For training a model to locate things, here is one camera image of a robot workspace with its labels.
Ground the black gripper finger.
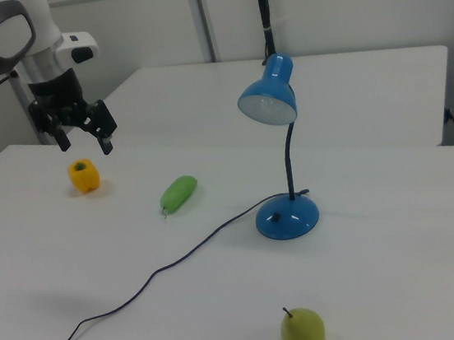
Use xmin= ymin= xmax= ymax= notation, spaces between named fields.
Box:
xmin=77 ymin=97 xmax=122 ymax=159
xmin=27 ymin=97 xmax=73 ymax=156

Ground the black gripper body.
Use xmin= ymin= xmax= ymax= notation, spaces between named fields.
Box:
xmin=23 ymin=66 xmax=95 ymax=133

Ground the blue gooseneck desk lamp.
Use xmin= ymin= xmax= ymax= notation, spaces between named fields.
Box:
xmin=232 ymin=49 xmax=323 ymax=245

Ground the yellow toy bell pepper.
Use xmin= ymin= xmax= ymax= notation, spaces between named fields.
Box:
xmin=66 ymin=157 xmax=103 ymax=196

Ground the green toy cucumber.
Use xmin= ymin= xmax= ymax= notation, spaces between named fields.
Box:
xmin=156 ymin=174 xmax=202 ymax=220

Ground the white side table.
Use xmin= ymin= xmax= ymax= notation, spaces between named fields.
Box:
xmin=98 ymin=30 xmax=454 ymax=187

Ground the yellow-green toy pear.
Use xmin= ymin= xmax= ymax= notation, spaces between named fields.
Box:
xmin=277 ymin=302 xmax=327 ymax=340

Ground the aluminium frame post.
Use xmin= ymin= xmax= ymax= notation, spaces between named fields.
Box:
xmin=7 ymin=67 xmax=49 ymax=149

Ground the black lamp power cable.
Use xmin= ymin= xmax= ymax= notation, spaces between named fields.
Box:
xmin=0 ymin=188 xmax=328 ymax=340

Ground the black camera stand pole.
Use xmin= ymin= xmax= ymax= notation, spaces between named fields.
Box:
xmin=253 ymin=0 xmax=280 ymax=66

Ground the black cable with plug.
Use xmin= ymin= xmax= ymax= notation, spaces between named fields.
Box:
xmin=444 ymin=106 xmax=454 ymax=147

